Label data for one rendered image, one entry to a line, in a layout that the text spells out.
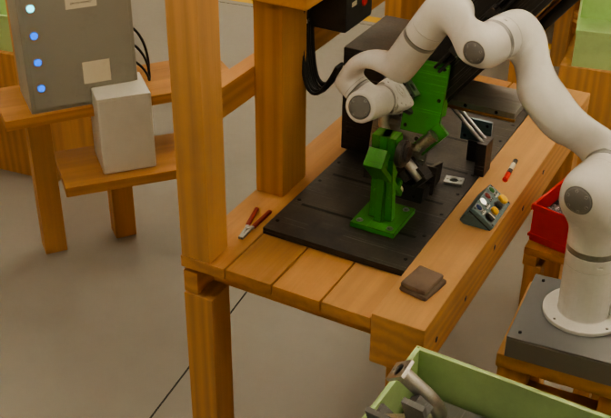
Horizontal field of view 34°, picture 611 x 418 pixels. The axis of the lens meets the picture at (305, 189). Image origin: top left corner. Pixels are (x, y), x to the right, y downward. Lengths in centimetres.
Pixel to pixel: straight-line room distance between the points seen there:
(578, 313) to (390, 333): 44
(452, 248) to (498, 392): 58
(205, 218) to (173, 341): 129
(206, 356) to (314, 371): 86
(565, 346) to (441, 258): 44
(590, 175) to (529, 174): 87
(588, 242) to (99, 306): 221
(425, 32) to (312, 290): 70
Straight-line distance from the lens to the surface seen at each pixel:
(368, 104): 252
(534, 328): 242
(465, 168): 305
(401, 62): 243
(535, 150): 319
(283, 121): 277
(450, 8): 231
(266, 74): 274
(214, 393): 290
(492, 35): 221
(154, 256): 422
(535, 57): 230
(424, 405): 185
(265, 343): 374
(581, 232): 230
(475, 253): 266
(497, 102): 294
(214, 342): 278
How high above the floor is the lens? 238
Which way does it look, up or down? 31 degrees down
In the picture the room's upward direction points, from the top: 1 degrees clockwise
